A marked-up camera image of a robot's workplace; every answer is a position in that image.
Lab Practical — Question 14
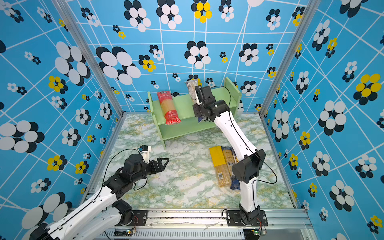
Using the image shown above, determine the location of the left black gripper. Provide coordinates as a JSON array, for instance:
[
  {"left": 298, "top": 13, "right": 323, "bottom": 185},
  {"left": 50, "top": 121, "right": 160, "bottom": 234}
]
[{"left": 133, "top": 156, "right": 170, "bottom": 184}]

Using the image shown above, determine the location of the clear blue-label spaghetti package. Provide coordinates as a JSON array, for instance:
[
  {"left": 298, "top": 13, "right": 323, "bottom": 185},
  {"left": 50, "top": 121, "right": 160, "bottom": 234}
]
[{"left": 185, "top": 80, "right": 209, "bottom": 123}]

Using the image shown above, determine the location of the red spaghetti package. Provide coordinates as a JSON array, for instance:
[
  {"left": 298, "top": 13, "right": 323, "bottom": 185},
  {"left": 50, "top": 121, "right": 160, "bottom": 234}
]
[{"left": 157, "top": 91, "right": 181, "bottom": 125}]

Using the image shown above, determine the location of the yellow spaghetti package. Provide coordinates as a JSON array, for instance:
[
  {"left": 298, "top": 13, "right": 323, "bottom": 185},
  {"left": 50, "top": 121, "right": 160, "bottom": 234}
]
[{"left": 209, "top": 146, "right": 231, "bottom": 188}]

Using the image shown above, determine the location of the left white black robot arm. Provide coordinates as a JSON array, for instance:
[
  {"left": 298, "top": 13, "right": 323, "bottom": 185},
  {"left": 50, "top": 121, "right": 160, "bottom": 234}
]
[{"left": 29, "top": 153, "right": 170, "bottom": 240}]

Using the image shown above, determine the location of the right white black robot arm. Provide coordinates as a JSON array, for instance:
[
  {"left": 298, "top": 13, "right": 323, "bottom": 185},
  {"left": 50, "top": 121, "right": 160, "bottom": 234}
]
[{"left": 193, "top": 86, "right": 266, "bottom": 226}]

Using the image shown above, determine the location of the green two-tier wooden shelf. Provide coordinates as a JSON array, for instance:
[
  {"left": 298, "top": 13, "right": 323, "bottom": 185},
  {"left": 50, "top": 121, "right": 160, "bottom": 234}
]
[{"left": 148, "top": 77, "right": 242, "bottom": 149}]

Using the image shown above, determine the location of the left green circuit board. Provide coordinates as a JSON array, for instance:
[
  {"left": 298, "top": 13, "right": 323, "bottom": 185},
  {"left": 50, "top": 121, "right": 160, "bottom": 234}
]
[{"left": 114, "top": 229, "right": 137, "bottom": 237}]

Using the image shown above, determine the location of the green circuit board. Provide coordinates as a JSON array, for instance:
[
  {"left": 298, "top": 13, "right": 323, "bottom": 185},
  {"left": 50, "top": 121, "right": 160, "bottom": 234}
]
[
  {"left": 114, "top": 229, "right": 137, "bottom": 237},
  {"left": 243, "top": 229, "right": 263, "bottom": 240}
]

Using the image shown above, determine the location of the right green circuit board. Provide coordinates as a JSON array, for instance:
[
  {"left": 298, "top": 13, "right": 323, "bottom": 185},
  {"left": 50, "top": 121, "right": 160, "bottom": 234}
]
[{"left": 243, "top": 229, "right": 263, "bottom": 240}]

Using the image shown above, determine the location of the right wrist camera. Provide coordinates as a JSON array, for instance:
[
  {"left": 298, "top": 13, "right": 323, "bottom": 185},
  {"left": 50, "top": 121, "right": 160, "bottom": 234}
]
[{"left": 195, "top": 86, "right": 203, "bottom": 106}]

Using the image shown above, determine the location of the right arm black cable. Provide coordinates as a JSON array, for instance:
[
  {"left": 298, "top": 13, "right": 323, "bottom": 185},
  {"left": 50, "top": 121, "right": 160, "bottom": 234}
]
[{"left": 209, "top": 85, "right": 278, "bottom": 211}]

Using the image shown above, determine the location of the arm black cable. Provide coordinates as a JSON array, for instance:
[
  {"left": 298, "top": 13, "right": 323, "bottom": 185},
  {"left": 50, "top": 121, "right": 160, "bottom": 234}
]
[
  {"left": 209, "top": 85, "right": 278, "bottom": 211},
  {"left": 92, "top": 148, "right": 148, "bottom": 208}
]

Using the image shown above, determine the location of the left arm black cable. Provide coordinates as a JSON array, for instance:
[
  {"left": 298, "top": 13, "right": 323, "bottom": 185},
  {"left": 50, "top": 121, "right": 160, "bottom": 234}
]
[{"left": 92, "top": 148, "right": 148, "bottom": 208}]

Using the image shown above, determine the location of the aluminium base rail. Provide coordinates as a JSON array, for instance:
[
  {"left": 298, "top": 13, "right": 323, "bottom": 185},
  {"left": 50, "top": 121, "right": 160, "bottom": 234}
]
[{"left": 92, "top": 209, "right": 317, "bottom": 240}]

